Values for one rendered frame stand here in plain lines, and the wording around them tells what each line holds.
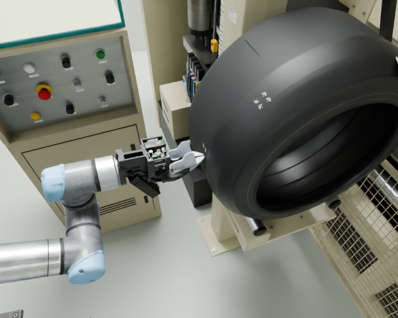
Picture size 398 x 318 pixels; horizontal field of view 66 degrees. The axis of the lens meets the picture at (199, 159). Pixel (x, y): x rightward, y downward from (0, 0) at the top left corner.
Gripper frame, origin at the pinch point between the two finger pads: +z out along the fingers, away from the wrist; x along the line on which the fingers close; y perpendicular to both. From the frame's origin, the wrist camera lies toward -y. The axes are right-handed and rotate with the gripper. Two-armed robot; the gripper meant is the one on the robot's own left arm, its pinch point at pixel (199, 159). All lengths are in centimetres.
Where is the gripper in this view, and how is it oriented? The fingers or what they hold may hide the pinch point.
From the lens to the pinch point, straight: 77.5
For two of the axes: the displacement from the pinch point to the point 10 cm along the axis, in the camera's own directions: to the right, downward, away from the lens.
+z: 9.3, -2.0, 3.0
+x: -3.5, -7.3, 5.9
